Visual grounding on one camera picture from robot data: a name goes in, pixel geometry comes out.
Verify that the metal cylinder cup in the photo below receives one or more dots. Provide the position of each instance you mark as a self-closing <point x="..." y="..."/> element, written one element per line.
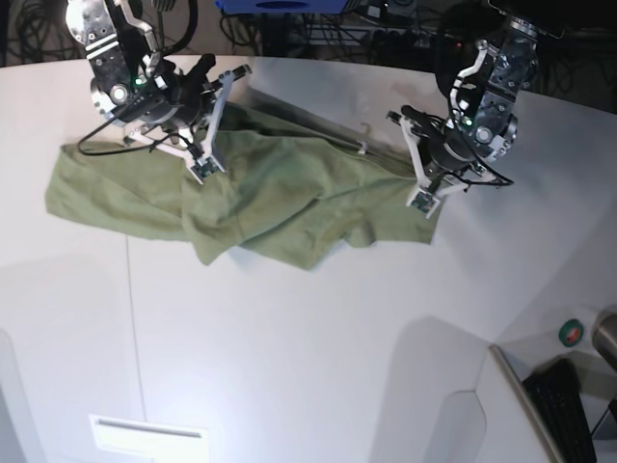
<point x="604" y="337"/>

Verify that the white label plate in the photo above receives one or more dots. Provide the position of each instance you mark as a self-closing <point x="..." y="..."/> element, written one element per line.
<point x="157" y="442"/>

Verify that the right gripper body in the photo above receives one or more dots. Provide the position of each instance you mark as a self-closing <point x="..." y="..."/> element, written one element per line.
<point x="176" y="100"/>

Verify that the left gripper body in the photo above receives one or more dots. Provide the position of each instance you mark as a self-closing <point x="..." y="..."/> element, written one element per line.
<point x="430" y="145"/>

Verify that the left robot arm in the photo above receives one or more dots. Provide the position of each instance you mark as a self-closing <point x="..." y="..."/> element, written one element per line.
<point x="485" y="54"/>

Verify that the black keyboard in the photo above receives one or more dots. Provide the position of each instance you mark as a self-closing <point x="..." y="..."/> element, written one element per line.
<point x="555" y="393"/>

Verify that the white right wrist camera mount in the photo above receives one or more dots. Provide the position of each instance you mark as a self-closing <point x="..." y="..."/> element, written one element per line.
<point x="207" y="140"/>

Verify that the green tape roll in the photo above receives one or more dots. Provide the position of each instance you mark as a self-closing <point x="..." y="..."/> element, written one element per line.
<point x="571" y="333"/>

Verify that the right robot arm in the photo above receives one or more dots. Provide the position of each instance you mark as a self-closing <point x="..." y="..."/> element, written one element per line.
<point x="134" y="81"/>

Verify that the green t-shirt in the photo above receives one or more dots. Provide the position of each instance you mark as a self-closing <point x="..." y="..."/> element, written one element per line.
<point x="289" y="193"/>

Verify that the grey table edge rail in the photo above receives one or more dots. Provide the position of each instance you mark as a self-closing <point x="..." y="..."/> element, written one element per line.
<point x="534" y="421"/>

